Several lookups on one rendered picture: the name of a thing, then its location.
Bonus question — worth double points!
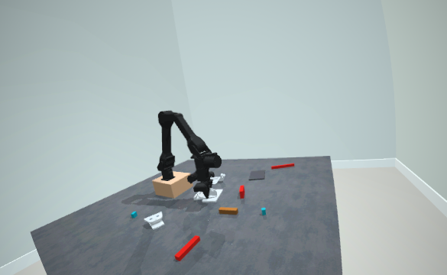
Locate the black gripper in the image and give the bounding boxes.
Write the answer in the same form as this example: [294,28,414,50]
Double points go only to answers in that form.
[193,167,214,199]

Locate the orange rectangular bar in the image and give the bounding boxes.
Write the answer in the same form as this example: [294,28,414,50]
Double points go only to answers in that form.
[219,207,238,215]

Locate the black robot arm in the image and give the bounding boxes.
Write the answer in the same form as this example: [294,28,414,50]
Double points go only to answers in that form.
[157,111,222,181]

